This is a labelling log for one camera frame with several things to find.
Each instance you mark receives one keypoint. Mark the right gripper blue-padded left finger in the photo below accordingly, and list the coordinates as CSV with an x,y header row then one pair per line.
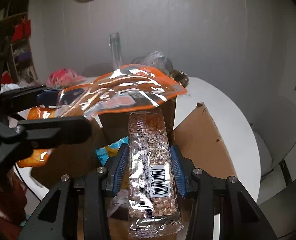
x,y
116,167

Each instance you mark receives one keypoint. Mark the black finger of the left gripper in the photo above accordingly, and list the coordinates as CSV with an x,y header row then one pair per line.
x,y
57,131

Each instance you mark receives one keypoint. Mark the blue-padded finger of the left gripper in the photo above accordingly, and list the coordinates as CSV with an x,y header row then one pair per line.
x,y
28,97

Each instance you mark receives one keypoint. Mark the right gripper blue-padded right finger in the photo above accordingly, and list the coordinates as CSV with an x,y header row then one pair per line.
x,y
182,168

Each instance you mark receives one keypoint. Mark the brown granola bar clear wrapper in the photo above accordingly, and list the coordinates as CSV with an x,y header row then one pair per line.
x,y
152,200

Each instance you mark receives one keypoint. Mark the orange transparent snack bag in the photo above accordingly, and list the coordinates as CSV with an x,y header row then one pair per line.
x,y
131,88

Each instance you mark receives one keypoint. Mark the blue yellow snack packet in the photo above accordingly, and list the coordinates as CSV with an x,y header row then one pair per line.
x,y
110,150

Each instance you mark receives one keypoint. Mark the brown cardboard box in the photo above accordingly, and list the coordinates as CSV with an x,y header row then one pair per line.
x,y
196,140

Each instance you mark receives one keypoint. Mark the pink snack bag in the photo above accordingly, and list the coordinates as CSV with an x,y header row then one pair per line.
x,y
64,78

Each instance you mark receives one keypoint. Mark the wooden shelf with items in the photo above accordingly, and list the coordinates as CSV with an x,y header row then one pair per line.
x,y
15,21

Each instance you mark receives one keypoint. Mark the gold foil wrapper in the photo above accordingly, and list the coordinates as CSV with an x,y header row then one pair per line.
x,y
180,77

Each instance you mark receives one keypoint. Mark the grey dining chair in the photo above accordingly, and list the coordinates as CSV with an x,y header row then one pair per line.
x,y
275,133

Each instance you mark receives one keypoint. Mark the crumpled clear plastic bag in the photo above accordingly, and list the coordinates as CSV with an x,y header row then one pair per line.
x,y
156,59

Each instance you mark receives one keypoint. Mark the clear tall glass vase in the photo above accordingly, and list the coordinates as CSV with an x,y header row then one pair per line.
x,y
115,46

